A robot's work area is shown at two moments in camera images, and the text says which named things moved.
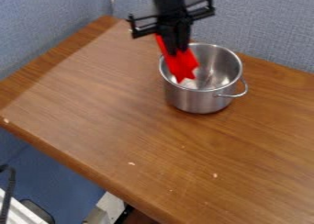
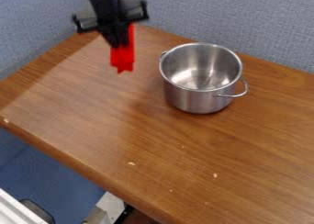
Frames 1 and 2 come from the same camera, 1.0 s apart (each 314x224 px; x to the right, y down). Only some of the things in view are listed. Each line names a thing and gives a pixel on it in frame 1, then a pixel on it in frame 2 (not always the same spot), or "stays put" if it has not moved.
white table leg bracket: (111, 208) stays put
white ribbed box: (19, 213) stays put
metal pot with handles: (208, 93) stays put
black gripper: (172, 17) -> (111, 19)
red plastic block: (182, 63) -> (123, 55)
